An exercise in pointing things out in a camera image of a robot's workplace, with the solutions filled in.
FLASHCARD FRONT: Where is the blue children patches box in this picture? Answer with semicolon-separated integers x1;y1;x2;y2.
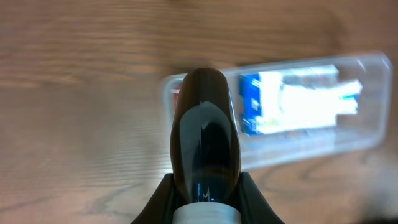
239;65;339;136

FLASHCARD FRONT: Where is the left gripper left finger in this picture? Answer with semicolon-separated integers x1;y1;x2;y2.
131;173;176;224

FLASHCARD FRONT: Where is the clear plastic container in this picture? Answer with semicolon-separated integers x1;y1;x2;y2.
160;52;393;171

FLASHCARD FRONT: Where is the small dark dropper bottle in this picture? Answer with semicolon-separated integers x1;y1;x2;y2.
170;68;241;224

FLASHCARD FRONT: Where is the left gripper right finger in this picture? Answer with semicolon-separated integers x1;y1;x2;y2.
234;172;284;224

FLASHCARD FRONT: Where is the white blue Panadol box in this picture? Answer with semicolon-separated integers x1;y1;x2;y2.
278;80;363;115

